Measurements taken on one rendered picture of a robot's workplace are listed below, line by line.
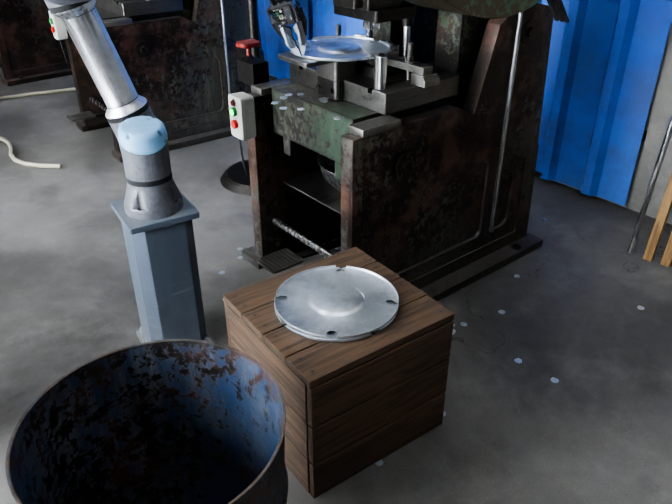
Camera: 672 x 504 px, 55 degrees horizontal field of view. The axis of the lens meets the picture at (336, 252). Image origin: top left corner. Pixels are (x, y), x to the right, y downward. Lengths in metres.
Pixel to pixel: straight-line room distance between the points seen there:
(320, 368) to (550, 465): 0.65
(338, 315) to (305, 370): 0.19
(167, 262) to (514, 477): 1.03
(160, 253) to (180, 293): 0.15
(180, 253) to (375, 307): 0.58
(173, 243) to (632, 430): 1.28
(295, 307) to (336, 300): 0.10
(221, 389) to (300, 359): 0.19
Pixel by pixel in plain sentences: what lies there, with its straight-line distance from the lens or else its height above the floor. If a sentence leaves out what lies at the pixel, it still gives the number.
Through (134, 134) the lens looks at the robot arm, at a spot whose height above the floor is 0.67.
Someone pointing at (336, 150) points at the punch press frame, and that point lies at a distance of 1.87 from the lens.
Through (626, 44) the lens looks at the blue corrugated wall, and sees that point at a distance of 2.81.
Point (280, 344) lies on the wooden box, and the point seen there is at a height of 0.35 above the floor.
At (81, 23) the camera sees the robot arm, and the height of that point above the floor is 0.91.
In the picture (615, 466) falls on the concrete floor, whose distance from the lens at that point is 1.75.
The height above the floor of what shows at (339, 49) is 0.79.
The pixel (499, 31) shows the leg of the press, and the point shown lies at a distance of 2.04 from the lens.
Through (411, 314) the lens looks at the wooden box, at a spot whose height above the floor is 0.35.
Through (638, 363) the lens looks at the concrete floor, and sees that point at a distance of 2.08.
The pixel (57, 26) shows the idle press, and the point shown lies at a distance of 3.68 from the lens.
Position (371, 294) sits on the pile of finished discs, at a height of 0.36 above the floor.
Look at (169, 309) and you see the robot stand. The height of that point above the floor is 0.17.
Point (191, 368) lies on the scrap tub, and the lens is 1.27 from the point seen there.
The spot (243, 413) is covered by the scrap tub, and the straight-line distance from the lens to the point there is 1.28.
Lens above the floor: 1.22
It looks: 30 degrees down
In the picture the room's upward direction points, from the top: straight up
